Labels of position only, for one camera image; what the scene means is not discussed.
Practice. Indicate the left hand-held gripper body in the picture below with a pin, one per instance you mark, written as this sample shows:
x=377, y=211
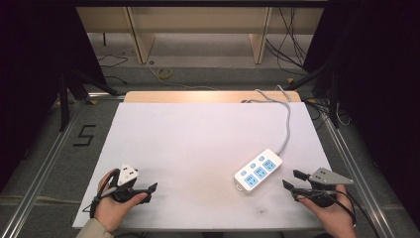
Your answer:
x=127, y=175

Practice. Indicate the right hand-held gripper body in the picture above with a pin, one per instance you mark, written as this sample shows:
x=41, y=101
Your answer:
x=325, y=178

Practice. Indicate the person's left hand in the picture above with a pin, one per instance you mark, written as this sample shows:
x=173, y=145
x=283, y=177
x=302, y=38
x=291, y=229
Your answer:
x=110, y=211

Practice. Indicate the person's right hand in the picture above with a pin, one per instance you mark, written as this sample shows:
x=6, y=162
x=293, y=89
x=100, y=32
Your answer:
x=336, y=219

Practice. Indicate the white power strip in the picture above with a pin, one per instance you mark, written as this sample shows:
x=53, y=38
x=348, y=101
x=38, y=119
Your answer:
x=259, y=171

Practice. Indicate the white table cover board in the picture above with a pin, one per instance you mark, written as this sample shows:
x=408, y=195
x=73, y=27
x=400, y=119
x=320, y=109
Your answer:
x=185, y=148

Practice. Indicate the black metal stand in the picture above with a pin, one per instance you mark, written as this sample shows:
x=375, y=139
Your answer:
x=332, y=89
x=77, y=86

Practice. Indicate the wooden table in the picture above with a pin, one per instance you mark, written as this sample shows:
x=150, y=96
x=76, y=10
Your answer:
x=198, y=96

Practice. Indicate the yellow tape roll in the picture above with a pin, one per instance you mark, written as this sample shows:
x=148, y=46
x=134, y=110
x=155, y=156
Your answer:
x=164, y=73

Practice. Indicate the black curtain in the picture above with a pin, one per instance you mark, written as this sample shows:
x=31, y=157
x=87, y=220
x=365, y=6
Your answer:
x=33, y=66
x=379, y=82

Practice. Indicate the beige wooden bench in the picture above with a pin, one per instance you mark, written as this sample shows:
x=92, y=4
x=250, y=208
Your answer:
x=198, y=20

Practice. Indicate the aluminium floor rail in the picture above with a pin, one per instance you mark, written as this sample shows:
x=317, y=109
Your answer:
x=356, y=178
x=39, y=172

